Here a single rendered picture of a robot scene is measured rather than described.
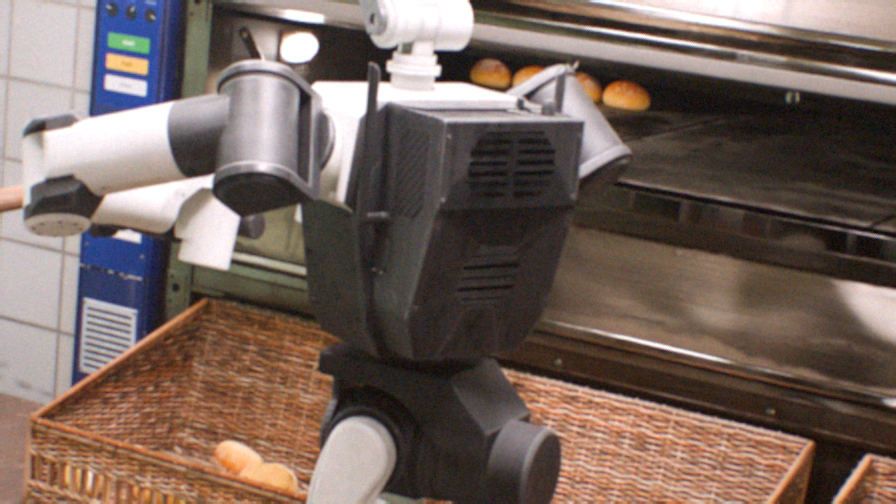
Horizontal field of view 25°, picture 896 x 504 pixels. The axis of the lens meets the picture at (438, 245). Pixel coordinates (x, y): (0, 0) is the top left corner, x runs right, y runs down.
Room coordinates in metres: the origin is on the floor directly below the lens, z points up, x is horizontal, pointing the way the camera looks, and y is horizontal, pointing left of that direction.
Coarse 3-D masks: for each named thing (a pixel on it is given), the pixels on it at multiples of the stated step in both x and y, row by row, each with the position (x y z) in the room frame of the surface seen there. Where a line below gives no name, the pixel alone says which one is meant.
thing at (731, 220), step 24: (624, 192) 3.16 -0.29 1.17; (648, 192) 3.15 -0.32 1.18; (672, 192) 3.17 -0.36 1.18; (648, 216) 3.14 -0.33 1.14; (672, 216) 3.12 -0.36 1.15; (696, 216) 3.11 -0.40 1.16; (720, 216) 3.09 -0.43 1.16; (744, 216) 3.07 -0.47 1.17; (768, 216) 3.05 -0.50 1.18; (792, 216) 3.07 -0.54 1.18; (768, 240) 3.05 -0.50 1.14; (792, 240) 3.04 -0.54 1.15; (816, 240) 3.02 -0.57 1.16; (840, 240) 3.00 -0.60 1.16; (864, 240) 2.99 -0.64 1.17; (888, 240) 2.97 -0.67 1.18
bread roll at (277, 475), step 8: (256, 464) 3.20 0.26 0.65; (264, 464) 3.19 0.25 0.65; (272, 464) 3.19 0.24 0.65; (248, 472) 3.18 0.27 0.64; (256, 472) 3.18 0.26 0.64; (264, 472) 3.18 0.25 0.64; (272, 472) 3.18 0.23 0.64; (280, 472) 3.18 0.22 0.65; (288, 472) 3.18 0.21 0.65; (256, 480) 3.17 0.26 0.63; (264, 480) 3.17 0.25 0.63; (272, 480) 3.17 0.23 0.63; (280, 480) 3.17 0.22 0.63; (288, 480) 3.17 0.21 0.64; (296, 480) 3.18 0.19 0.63; (288, 488) 3.16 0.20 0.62; (296, 488) 3.18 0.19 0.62
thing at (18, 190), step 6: (18, 186) 2.53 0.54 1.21; (0, 192) 2.49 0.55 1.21; (6, 192) 2.49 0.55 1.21; (12, 192) 2.50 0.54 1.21; (18, 192) 2.51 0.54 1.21; (0, 198) 2.48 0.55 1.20; (6, 198) 2.49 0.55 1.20; (12, 198) 2.50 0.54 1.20; (18, 198) 2.51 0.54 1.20; (0, 204) 2.47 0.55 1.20; (6, 204) 2.48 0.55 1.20; (12, 204) 2.50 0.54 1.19; (18, 204) 2.51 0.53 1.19; (0, 210) 2.48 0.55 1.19; (6, 210) 2.49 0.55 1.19; (12, 210) 2.51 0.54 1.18
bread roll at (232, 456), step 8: (224, 448) 3.28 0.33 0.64; (232, 448) 3.27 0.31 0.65; (240, 448) 3.27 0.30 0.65; (248, 448) 3.27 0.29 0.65; (216, 456) 3.29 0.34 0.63; (224, 456) 3.27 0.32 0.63; (232, 456) 3.26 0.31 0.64; (240, 456) 3.26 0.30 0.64; (248, 456) 3.26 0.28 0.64; (256, 456) 3.26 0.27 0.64; (216, 464) 3.28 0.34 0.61; (224, 464) 3.27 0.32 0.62; (232, 464) 3.26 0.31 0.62; (240, 464) 3.25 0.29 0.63; (248, 464) 3.25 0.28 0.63; (232, 472) 3.26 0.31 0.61; (240, 472) 3.25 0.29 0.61
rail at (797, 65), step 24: (336, 0) 3.25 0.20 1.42; (504, 24) 3.11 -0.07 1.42; (528, 24) 3.10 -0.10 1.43; (552, 24) 3.08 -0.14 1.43; (648, 48) 3.01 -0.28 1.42; (672, 48) 2.99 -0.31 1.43; (696, 48) 2.97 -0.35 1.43; (720, 48) 2.96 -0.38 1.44; (816, 72) 2.89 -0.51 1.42; (840, 72) 2.87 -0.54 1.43; (864, 72) 2.86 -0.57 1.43; (888, 72) 2.85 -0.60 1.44
